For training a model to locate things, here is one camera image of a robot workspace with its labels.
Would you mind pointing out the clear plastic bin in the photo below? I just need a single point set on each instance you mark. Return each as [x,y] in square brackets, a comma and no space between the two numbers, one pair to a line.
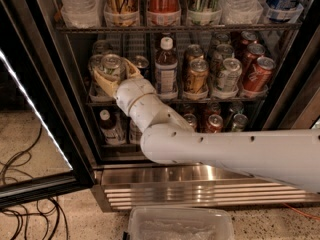
[177,223]

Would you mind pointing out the bottom shelf green can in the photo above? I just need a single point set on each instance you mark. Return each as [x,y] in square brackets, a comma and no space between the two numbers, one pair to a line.
[239,122]

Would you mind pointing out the brown tea bottle white cap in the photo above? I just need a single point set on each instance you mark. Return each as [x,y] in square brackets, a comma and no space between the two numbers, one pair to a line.
[166,64]

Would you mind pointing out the white green can front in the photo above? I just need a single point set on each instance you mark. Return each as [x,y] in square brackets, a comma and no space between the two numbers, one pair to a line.
[228,74]

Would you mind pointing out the red coke can front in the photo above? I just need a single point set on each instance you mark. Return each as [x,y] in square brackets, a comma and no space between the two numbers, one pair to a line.
[258,74]

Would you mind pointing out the bottom shelf copper can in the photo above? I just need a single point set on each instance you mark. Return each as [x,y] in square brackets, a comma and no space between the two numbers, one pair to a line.
[192,120]

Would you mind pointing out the top shelf red can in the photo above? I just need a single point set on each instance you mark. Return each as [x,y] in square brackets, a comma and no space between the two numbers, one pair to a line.
[163,12]

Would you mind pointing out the top shelf water bottle left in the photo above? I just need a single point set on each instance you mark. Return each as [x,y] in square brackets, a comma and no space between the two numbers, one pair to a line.
[82,13]

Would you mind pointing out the bottom shelf tea bottle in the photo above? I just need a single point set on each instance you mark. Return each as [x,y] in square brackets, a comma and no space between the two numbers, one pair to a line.
[111,128]

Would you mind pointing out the red coke can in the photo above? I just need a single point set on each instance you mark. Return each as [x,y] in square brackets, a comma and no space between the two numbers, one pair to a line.
[252,52]
[258,74]

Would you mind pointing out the stainless steel fridge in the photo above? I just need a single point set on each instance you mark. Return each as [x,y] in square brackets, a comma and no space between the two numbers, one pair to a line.
[123,176]

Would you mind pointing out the shelf green can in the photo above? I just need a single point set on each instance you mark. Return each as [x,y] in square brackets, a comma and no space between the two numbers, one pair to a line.
[203,12]
[239,122]

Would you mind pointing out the shelf red can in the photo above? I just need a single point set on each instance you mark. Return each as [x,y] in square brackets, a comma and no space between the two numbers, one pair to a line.
[214,124]
[163,12]

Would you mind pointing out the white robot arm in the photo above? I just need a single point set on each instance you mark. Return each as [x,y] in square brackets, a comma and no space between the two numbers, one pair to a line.
[290,157]

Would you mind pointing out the open fridge glass door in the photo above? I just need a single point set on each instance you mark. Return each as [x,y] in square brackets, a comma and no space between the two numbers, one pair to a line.
[60,169]

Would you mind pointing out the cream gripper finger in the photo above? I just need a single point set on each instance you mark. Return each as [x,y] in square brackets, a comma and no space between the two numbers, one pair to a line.
[130,70]
[108,86]

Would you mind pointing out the blue pepsi can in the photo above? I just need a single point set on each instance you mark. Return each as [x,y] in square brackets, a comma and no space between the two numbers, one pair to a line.
[142,64]

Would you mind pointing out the green white 7up can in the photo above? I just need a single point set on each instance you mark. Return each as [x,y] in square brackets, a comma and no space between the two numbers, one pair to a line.
[113,67]

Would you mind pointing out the top shelf green can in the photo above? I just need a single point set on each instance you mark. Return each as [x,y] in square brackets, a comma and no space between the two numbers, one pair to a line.
[203,12]

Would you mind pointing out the red coke can middle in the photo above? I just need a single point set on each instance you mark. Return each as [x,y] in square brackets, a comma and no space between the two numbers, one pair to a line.
[252,52]

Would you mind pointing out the gold can front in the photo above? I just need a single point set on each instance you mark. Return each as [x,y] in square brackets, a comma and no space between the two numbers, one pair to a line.
[196,77]

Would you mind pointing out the top shelf gold can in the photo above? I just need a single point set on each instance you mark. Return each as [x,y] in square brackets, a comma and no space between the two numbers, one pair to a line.
[121,13]

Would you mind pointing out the bottom shelf red can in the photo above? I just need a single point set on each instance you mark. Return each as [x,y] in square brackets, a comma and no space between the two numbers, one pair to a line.
[214,124]

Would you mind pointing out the top shelf water bottle right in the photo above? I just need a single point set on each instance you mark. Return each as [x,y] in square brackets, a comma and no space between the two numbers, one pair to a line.
[240,11]

